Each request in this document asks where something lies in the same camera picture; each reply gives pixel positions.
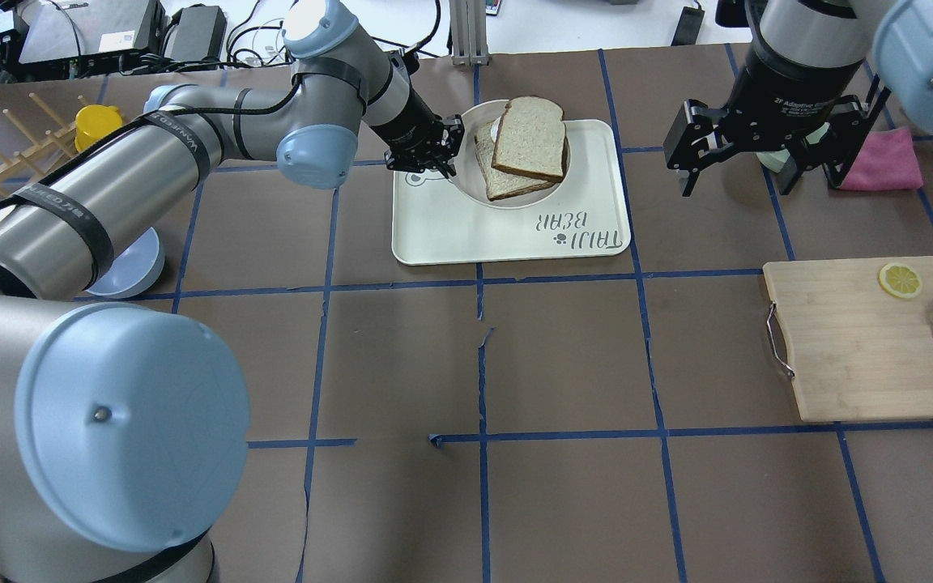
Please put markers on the cream bear tray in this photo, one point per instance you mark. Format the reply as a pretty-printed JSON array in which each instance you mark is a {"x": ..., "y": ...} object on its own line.
[{"x": 434, "y": 222}]

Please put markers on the fried egg toy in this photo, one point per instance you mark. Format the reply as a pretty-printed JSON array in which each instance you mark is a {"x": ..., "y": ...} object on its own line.
[{"x": 494, "y": 129}]

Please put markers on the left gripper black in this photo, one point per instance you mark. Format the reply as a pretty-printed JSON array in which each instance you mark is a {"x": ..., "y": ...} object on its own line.
[{"x": 406, "y": 123}]

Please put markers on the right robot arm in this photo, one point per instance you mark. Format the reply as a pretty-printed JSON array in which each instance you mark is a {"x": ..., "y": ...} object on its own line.
[{"x": 892, "y": 41}]

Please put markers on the wooden cutting board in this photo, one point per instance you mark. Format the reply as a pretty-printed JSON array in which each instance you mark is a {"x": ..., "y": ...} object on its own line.
[{"x": 857, "y": 353}]

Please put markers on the bread slice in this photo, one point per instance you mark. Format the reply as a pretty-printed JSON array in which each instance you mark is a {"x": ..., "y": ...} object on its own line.
[
  {"x": 531, "y": 138},
  {"x": 501, "y": 185}
]

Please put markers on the wooden dish rack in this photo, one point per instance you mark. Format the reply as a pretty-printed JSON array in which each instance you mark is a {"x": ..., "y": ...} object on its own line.
[{"x": 37, "y": 132}]

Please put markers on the pink cloth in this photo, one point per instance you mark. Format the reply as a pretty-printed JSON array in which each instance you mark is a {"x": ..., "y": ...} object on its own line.
[{"x": 887, "y": 161}]

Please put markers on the blue bowl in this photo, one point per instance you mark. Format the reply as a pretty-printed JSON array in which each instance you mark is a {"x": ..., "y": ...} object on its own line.
[{"x": 133, "y": 271}]

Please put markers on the cream round plate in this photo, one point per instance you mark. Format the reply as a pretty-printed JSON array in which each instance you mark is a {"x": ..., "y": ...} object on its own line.
[{"x": 469, "y": 177}]

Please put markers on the green bowl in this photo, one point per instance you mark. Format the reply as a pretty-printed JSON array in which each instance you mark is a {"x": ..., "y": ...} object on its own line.
[{"x": 775, "y": 161}]

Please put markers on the yellow cup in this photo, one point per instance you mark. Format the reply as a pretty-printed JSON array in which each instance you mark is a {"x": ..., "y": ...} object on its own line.
[{"x": 94, "y": 122}]

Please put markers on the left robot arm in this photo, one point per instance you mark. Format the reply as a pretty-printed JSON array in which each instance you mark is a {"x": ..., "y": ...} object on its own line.
[{"x": 122, "y": 430}]

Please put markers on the lemon slice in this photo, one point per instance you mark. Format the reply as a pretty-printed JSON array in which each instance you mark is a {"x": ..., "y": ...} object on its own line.
[{"x": 900, "y": 280}]

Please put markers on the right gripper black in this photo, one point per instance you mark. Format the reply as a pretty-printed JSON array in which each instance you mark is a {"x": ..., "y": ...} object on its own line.
[{"x": 790, "y": 89}]

